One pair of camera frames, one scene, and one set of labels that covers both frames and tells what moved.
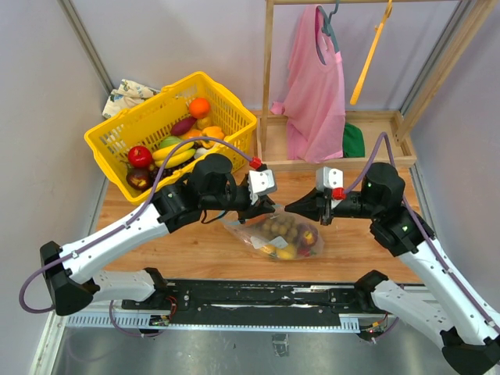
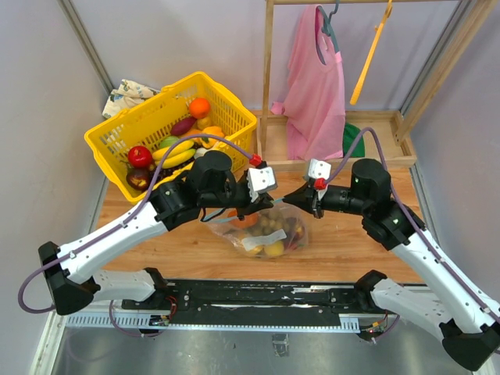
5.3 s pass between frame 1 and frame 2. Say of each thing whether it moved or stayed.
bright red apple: stayed
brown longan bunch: moved
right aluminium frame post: stayed
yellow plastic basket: stayed
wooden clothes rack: stayed
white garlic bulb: stayed
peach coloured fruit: moved
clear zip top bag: moved
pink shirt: stayed
